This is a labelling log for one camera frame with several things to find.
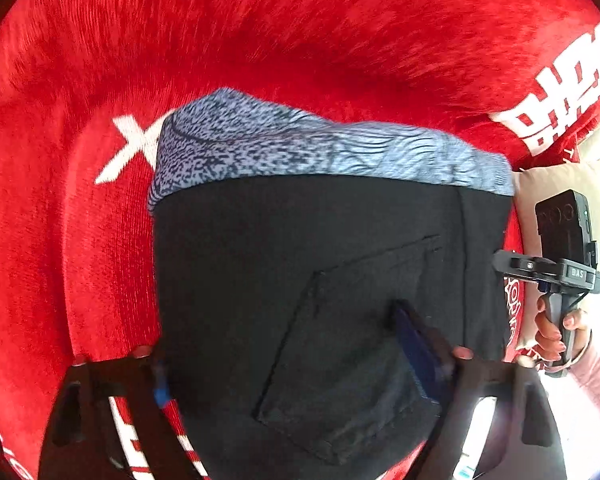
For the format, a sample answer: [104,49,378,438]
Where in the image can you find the black pants patterned waistband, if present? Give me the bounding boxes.
[148,88,514,479]

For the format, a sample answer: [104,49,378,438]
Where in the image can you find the red blanket white characters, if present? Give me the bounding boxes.
[0,0,600,479]

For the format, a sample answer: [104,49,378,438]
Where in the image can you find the right hand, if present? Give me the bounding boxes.
[533,297,591,363]

